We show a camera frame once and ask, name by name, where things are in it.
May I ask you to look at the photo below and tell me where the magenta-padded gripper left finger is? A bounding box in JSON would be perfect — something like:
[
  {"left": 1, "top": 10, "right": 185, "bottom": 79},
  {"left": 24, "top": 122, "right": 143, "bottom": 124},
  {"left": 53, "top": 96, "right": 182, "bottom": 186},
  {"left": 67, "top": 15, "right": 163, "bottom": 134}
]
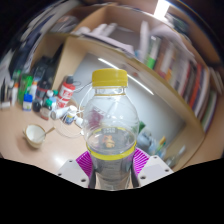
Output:
[{"left": 55, "top": 150, "right": 96, "bottom": 189}]

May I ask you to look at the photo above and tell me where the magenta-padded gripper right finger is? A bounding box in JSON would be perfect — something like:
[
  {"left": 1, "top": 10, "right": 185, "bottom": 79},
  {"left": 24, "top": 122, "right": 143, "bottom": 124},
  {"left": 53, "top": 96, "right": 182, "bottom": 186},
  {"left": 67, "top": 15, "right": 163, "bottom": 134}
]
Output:
[{"left": 129, "top": 147, "right": 175, "bottom": 188}]

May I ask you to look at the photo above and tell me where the clear yellow-capped drink bottle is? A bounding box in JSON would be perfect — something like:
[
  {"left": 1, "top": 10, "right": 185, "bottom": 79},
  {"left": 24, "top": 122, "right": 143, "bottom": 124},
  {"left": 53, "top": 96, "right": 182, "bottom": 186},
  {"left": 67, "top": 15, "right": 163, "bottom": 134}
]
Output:
[{"left": 82, "top": 68, "right": 141, "bottom": 191}]

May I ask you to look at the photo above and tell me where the wooden spoon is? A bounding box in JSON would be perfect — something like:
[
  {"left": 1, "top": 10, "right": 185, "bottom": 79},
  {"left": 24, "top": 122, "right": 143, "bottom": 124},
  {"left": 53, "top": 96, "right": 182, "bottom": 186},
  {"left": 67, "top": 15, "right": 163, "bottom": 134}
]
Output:
[{"left": 39, "top": 125, "right": 57, "bottom": 139}]

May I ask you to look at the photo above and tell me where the cream ceramic cup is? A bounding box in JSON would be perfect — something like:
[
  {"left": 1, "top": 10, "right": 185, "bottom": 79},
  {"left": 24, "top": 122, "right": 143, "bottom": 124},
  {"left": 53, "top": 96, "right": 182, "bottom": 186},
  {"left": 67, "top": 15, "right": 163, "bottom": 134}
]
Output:
[{"left": 22, "top": 123, "right": 48, "bottom": 149}]

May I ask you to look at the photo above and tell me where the small white bottle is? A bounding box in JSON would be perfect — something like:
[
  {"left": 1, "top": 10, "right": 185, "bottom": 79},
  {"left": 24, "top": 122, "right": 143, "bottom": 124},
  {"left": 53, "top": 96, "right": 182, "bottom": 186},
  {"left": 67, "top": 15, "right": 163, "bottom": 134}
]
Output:
[{"left": 64, "top": 105, "right": 79, "bottom": 125}]

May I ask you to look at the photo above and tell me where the red and white canister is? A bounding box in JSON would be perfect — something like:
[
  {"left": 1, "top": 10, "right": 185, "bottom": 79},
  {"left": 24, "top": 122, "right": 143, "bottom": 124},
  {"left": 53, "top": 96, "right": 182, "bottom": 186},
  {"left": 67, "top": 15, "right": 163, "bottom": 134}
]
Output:
[{"left": 55, "top": 75, "right": 77, "bottom": 109}]

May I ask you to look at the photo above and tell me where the blue and white jar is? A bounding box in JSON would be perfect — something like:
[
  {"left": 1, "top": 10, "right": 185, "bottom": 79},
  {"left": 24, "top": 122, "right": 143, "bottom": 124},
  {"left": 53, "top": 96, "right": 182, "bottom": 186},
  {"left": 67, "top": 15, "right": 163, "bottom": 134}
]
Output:
[{"left": 21, "top": 93, "right": 34, "bottom": 112}]

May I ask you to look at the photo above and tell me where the wooden shelf unit with books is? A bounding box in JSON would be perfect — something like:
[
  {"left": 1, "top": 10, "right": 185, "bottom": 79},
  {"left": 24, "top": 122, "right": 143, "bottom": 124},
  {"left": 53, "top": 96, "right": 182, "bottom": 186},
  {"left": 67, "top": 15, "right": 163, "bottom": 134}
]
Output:
[{"left": 33, "top": 0, "right": 224, "bottom": 168}]

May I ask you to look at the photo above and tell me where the ceiling strip light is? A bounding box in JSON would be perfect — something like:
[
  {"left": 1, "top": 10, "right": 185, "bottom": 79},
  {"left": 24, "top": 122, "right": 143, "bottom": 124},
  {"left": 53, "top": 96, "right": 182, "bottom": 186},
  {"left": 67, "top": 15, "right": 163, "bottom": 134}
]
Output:
[{"left": 153, "top": 0, "right": 172, "bottom": 21}]

